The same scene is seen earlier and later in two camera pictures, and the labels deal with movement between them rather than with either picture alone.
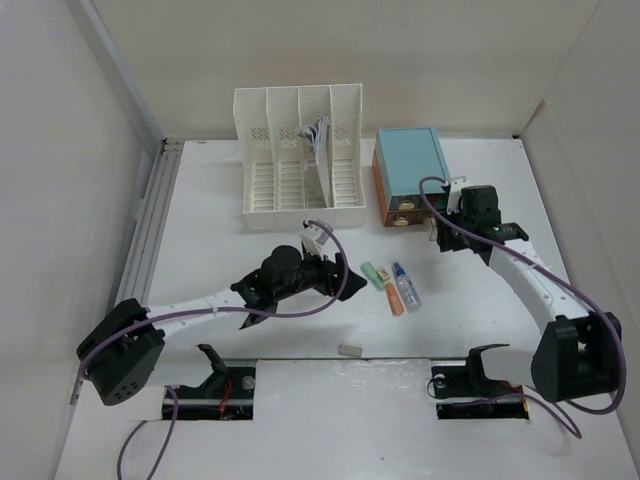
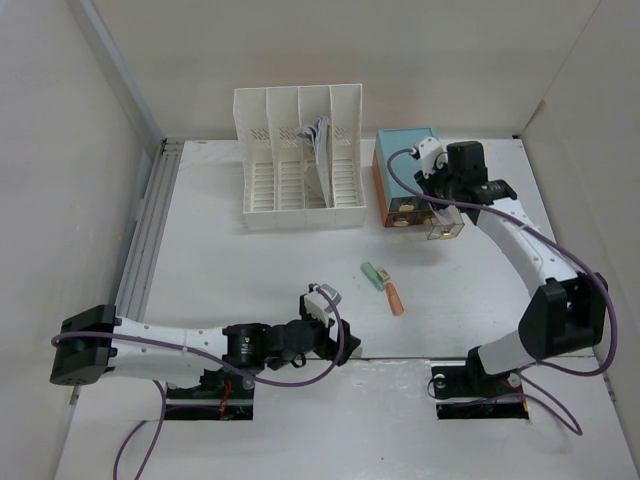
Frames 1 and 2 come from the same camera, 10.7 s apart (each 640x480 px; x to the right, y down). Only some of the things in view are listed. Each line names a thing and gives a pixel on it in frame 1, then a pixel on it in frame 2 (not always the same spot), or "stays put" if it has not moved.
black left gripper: (326, 270) to (326, 346)
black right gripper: (445, 240) to (427, 185)
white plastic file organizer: (278, 191) stays put
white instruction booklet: (319, 134) stays put
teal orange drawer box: (401, 158) stays put
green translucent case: (373, 276) stays put
